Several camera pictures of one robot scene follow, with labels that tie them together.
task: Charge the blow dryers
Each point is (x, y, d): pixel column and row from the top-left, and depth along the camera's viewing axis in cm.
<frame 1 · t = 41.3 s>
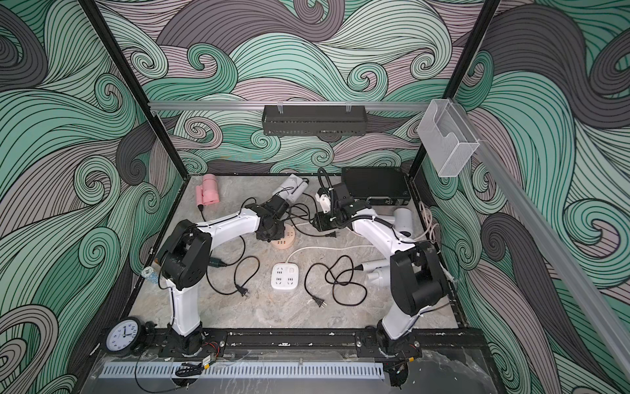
left hand: (276, 232, 95), fingers open
right hand: (315, 223, 88), fingers open
pink hair dryer: (207, 192, 110), point 5 cm above the table
white hair dryer right back: (403, 216, 101), point 5 cm above the table
pink round power strip: (286, 241, 95), point 4 cm above the table
white square power strip: (285, 276, 87), point 3 cm above the table
black case: (377, 188, 123), on the table
small clear bottle: (150, 274, 83), point 7 cm above the table

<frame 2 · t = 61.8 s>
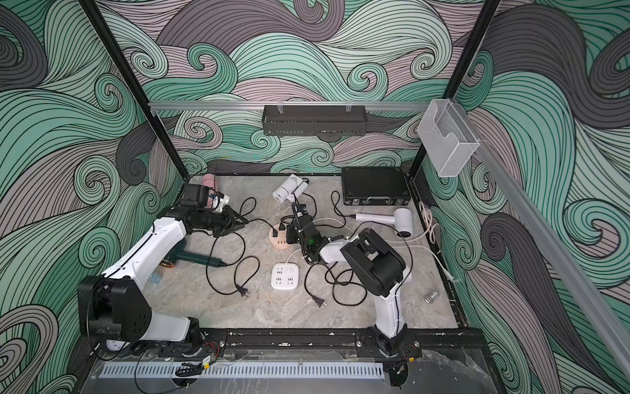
left hand: (245, 220, 81), fingers closed
right hand: (285, 228, 95), fingers closed
small metal knob: (429, 298, 83), point 2 cm above the table
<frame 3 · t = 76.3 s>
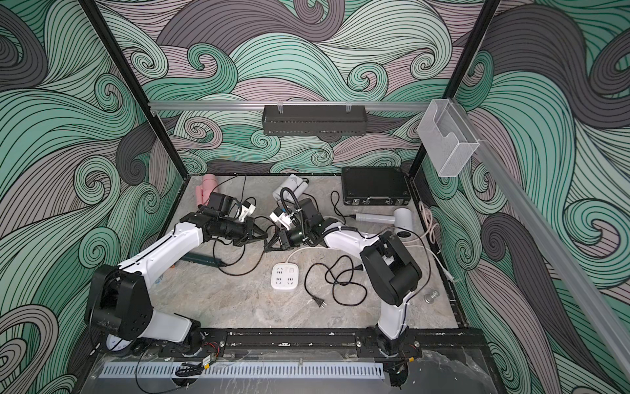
left hand: (266, 233, 80), fingers closed
right hand: (264, 251, 79), fingers closed
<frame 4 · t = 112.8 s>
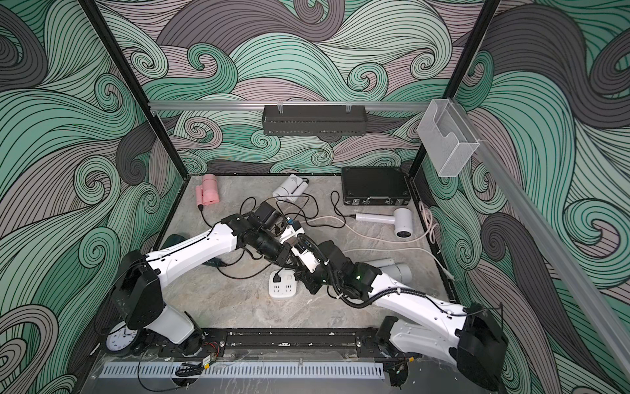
left hand: (298, 265, 73), fingers open
right hand: (294, 275, 74), fingers closed
white hair dryer right front: (402, 269, 85), point 6 cm above the table
